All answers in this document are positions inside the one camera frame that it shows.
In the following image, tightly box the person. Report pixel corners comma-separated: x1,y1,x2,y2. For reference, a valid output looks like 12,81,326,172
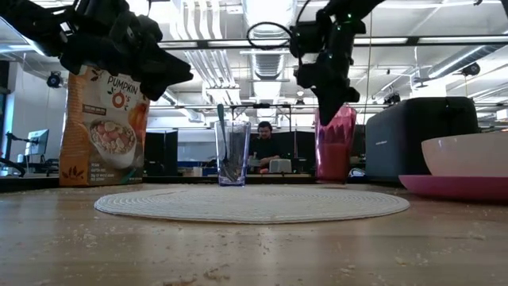
248,121,283,175

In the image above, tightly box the pink plate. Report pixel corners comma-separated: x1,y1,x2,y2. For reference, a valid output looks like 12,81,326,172
398,174,508,202

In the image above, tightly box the grey desktop box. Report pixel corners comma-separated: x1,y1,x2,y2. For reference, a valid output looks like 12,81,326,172
268,158,293,174

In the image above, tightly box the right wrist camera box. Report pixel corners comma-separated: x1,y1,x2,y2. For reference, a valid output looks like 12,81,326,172
289,20,333,59

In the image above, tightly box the pink faceted tumbler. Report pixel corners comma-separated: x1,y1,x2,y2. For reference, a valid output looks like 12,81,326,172
314,105,357,184

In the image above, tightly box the black metal rig frame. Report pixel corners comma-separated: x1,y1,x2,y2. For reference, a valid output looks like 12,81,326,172
158,36,508,48

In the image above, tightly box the ribbed silver ceiling duct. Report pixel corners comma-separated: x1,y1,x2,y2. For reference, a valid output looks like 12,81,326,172
242,0,298,80

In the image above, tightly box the round woven white placemat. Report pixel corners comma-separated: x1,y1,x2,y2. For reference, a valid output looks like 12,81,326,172
94,185,410,224

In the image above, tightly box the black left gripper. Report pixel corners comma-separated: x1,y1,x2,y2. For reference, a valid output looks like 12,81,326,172
59,0,194,101

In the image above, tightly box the pumpkin cereal box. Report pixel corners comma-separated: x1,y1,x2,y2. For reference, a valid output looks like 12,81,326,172
59,65,151,187

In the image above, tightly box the computer monitor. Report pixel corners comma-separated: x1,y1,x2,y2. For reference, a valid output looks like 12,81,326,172
25,129,50,157

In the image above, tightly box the clear glass tumbler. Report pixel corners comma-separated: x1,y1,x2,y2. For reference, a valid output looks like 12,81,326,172
214,120,252,187

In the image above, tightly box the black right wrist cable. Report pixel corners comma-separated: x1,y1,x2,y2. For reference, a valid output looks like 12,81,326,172
246,21,297,51

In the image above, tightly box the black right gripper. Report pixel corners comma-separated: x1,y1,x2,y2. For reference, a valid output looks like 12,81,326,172
295,21,367,126

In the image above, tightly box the cream white bowl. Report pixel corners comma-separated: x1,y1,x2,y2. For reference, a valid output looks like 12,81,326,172
421,132,508,178

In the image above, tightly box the black toaster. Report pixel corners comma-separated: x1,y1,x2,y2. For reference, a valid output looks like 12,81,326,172
364,96,480,184

